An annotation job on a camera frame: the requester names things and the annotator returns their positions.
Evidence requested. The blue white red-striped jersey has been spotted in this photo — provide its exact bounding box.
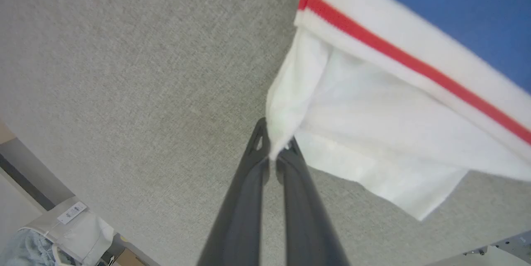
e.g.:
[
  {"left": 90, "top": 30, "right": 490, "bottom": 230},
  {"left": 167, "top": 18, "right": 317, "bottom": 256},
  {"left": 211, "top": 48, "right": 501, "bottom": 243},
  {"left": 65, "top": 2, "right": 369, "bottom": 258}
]
[{"left": 265, "top": 0, "right": 531, "bottom": 222}]

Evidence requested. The pale blue clothes pile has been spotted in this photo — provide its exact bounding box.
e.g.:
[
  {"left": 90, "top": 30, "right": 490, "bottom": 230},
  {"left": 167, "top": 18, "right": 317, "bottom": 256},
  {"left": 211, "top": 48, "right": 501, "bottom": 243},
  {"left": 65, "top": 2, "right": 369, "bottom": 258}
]
[{"left": 0, "top": 228, "right": 56, "bottom": 266}]

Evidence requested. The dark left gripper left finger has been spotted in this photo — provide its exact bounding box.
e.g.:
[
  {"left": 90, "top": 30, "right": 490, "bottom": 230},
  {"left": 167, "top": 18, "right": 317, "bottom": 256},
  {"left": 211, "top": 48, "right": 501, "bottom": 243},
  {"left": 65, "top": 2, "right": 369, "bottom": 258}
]
[{"left": 199, "top": 117, "right": 271, "bottom": 266}]

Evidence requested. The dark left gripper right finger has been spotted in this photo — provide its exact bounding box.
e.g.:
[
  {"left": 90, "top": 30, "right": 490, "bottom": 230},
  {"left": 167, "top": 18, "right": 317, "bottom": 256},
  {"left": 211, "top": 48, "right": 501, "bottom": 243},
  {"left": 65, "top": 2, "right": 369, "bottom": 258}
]
[{"left": 276, "top": 135, "right": 351, "bottom": 266}]

